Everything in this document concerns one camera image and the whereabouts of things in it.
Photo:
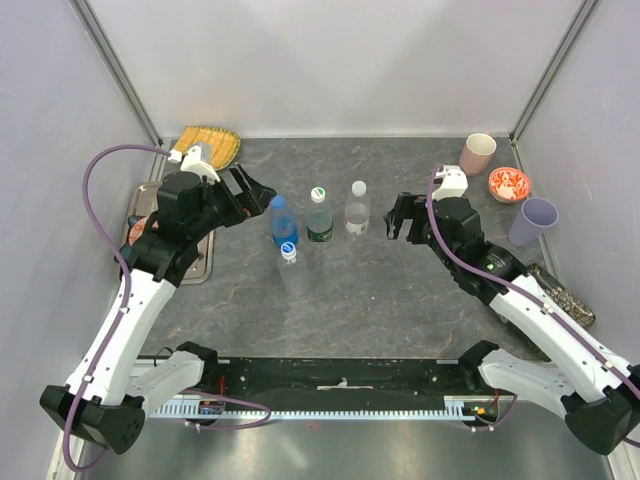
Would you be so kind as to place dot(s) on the slotted cable duct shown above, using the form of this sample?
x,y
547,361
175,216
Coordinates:
x,y
196,408

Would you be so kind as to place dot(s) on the orange patterned bowl left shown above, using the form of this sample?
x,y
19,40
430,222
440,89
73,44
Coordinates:
x,y
136,231

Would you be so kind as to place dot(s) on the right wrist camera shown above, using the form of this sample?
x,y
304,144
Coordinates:
x,y
451,182

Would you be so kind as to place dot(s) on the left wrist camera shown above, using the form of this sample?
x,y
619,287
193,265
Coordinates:
x,y
196,160

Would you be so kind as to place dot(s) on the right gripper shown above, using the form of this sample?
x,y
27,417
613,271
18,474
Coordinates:
x,y
408,205

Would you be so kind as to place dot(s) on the blue star plate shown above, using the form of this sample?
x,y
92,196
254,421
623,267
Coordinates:
x,y
126,249

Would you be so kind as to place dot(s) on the blue label bottle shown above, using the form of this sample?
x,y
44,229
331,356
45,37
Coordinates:
x,y
283,223

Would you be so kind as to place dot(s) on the yellow woven plate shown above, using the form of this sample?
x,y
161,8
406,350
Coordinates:
x,y
222,145

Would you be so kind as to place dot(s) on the green label bottle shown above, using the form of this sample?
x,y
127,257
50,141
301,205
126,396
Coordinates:
x,y
319,217

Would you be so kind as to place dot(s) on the dark patterned pouch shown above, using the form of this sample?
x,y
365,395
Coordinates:
x,y
562,296

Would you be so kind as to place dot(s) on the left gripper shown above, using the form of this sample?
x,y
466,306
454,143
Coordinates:
x,y
253,199

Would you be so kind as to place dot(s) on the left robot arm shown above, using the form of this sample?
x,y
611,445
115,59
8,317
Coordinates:
x,y
99,403

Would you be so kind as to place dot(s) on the metal tray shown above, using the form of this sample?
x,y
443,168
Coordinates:
x,y
143,202

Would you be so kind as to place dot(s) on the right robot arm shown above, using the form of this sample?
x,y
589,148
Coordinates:
x,y
594,390

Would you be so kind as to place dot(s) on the pink cup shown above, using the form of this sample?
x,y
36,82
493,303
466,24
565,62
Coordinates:
x,y
477,152

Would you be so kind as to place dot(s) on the orange patterned bowl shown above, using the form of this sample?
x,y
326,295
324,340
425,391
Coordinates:
x,y
509,185
136,231

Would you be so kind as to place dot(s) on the clear bottle blue-white cap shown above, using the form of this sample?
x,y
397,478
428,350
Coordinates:
x,y
293,269

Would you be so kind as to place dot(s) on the orange patterned bowl right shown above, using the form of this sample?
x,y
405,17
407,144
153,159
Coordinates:
x,y
509,185

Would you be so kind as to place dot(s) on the red label clear bottle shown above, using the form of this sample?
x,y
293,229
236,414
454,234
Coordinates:
x,y
357,209

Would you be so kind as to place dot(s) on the black base bar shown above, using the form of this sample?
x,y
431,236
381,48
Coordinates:
x,y
341,385

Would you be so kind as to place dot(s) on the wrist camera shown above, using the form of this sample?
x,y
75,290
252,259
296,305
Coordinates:
x,y
196,160
451,182

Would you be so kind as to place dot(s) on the purple cup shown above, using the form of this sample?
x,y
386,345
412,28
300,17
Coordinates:
x,y
535,217

